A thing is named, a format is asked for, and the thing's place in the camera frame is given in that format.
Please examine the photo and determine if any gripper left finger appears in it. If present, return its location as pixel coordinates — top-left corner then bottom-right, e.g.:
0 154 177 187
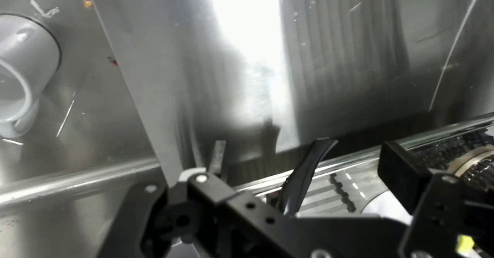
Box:
96 168 309 258

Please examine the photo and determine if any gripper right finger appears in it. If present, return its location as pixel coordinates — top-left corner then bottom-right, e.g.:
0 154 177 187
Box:
377 140 494 258

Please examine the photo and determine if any white mug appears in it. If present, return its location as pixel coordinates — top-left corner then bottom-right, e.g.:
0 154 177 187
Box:
0 14 62 138

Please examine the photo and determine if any black plastic utensil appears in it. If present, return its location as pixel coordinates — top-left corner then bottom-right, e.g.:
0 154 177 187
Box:
277 137 339 216

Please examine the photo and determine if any stainless steel sink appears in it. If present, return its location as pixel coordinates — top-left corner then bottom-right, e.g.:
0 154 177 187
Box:
0 0 494 258

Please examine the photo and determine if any black dish rack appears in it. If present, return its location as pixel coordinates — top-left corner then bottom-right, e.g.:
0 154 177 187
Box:
409 129 494 204

